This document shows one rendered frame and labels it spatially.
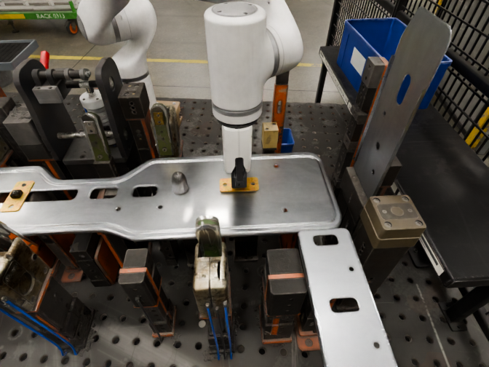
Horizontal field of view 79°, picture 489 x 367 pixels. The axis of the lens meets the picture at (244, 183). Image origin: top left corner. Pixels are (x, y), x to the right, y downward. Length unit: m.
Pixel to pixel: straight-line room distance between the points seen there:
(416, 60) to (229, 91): 0.28
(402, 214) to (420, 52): 0.26
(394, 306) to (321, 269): 0.39
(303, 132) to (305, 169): 0.63
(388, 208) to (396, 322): 0.39
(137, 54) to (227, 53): 0.72
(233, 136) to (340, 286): 0.30
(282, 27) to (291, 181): 0.32
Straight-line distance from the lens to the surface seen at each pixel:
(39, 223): 0.71
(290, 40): 0.49
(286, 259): 0.57
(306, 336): 0.82
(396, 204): 0.60
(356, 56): 0.97
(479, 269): 0.63
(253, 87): 0.46
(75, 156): 0.88
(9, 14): 4.97
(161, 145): 0.76
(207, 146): 1.23
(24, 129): 0.87
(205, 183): 0.66
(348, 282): 0.55
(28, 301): 0.68
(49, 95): 0.78
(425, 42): 0.53
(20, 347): 0.96
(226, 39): 0.43
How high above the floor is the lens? 1.48
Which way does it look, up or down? 47 degrees down
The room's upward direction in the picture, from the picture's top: straight up
